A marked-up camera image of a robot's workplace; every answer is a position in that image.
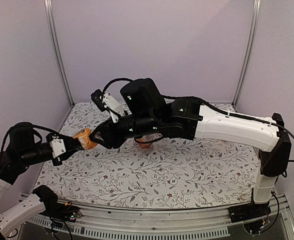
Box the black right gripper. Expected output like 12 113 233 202
87 111 158 150

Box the slim orange drink bottle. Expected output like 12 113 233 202
73 128 98 150

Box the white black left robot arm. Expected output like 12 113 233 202
0 122 82 240

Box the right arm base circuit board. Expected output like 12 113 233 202
243 215 271 236

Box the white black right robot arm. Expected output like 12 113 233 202
89 78 292 223

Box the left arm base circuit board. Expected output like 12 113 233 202
58 201 82 222

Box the floral patterned table mat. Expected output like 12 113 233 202
33 100 265 210

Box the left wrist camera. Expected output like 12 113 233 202
49 138 66 159

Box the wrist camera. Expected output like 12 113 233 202
91 89 125 123
49 138 66 159

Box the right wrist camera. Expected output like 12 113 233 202
91 89 125 123

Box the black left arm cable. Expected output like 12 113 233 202
0 122 72 240

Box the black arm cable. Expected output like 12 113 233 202
0 122 72 240
101 77 294 233

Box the white perforated cable tray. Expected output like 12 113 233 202
28 215 231 240

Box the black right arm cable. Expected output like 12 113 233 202
101 77 294 233

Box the left aluminium frame post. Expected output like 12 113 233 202
44 0 75 107

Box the aluminium frame post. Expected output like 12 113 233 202
232 0 261 108
44 0 75 107

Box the aluminium front rail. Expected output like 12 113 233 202
9 193 294 240

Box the right aluminium frame post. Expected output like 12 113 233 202
232 0 261 108

